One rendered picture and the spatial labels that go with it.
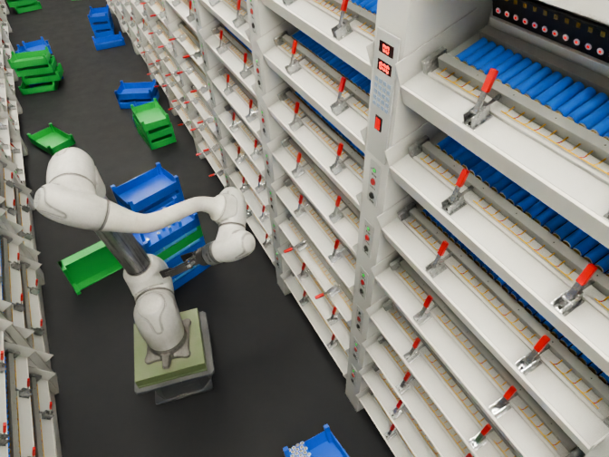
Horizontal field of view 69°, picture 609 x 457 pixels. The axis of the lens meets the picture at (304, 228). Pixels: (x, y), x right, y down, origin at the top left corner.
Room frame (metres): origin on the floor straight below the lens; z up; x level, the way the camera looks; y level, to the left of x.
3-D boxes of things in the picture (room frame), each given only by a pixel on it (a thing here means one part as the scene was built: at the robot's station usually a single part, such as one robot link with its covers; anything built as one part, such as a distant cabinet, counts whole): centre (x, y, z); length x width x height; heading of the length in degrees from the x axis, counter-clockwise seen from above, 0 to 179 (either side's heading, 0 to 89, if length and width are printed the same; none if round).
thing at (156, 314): (1.02, 0.59, 0.43); 0.18 x 0.16 x 0.22; 19
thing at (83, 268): (1.61, 1.13, 0.10); 0.30 x 0.08 x 0.20; 128
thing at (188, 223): (1.63, 0.71, 0.36); 0.30 x 0.20 x 0.08; 134
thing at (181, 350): (1.00, 0.58, 0.29); 0.22 x 0.18 x 0.06; 8
